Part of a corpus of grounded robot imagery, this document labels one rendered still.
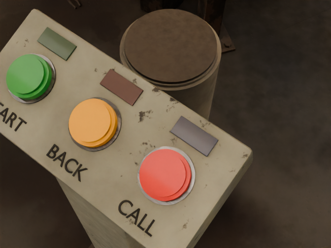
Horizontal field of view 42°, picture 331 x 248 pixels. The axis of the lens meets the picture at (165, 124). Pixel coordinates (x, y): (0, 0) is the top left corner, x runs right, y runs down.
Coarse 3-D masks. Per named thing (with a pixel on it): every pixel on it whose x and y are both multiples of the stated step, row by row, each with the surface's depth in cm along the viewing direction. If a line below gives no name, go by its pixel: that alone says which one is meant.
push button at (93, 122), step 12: (84, 108) 36; (96, 108) 36; (108, 108) 36; (72, 120) 36; (84, 120) 35; (96, 120) 35; (108, 120) 35; (72, 132) 36; (84, 132) 35; (96, 132) 35; (108, 132) 35; (84, 144) 35; (96, 144) 35
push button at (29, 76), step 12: (24, 60) 38; (36, 60) 38; (12, 72) 38; (24, 72) 38; (36, 72) 37; (48, 72) 37; (12, 84) 38; (24, 84) 37; (36, 84) 37; (48, 84) 38; (24, 96) 37; (36, 96) 38
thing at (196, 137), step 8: (184, 120) 35; (176, 128) 35; (184, 128) 35; (192, 128) 34; (200, 128) 34; (184, 136) 34; (192, 136) 34; (200, 136) 34; (208, 136) 34; (192, 144) 34; (200, 144) 34; (208, 144) 34; (200, 152) 34; (208, 152) 34
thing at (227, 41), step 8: (200, 0) 106; (208, 0) 101; (216, 0) 102; (224, 0) 103; (200, 8) 107; (208, 8) 104; (216, 8) 104; (200, 16) 109; (208, 16) 106; (216, 16) 107; (216, 24) 110; (216, 32) 113; (224, 32) 118; (224, 40) 117; (224, 48) 115; (232, 48) 115
